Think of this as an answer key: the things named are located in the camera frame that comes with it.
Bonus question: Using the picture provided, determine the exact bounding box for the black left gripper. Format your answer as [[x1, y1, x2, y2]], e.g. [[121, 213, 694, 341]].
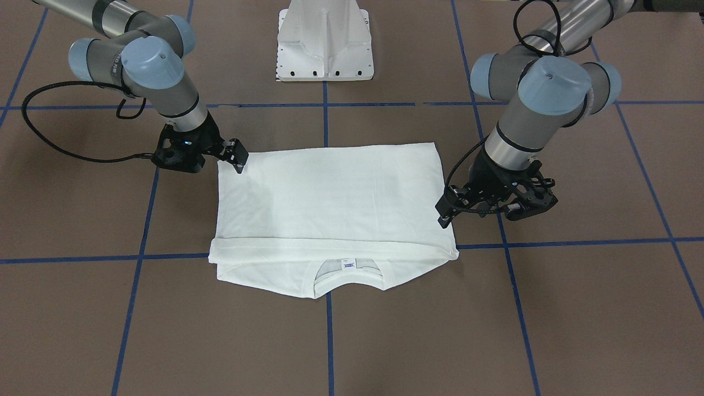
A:
[[435, 148, 558, 229]]

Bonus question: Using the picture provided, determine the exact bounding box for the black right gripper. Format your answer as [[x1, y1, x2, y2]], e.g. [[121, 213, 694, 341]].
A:
[[151, 113, 249, 174]]

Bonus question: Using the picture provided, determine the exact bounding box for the white long-sleeve printed shirt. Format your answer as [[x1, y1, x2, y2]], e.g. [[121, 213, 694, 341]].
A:
[[208, 142, 459, 299]]

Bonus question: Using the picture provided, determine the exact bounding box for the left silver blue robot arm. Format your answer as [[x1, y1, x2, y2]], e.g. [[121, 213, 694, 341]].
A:
[[436, 1, 702, 228]]

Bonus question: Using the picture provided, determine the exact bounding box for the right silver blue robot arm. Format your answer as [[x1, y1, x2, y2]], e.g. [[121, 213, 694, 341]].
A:
[[38, 1, 249, 173]]

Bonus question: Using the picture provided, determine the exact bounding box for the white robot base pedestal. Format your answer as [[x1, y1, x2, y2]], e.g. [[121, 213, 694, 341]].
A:
[[275, 1, 375, 82]]

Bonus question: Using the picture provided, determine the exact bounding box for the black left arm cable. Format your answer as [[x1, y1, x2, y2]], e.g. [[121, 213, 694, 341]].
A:
[[443, 0, 567, 215]]

